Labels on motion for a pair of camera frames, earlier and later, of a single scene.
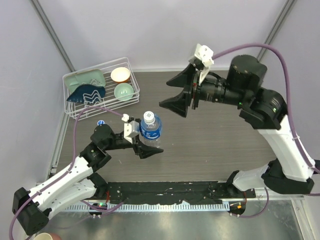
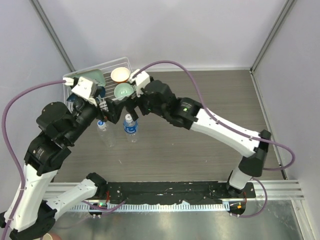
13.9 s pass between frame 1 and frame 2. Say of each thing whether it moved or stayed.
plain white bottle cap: moved
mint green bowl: stayed
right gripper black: moved
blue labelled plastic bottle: moved
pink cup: stayed
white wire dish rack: stayed
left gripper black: moved
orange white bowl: stayed
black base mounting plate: stayed
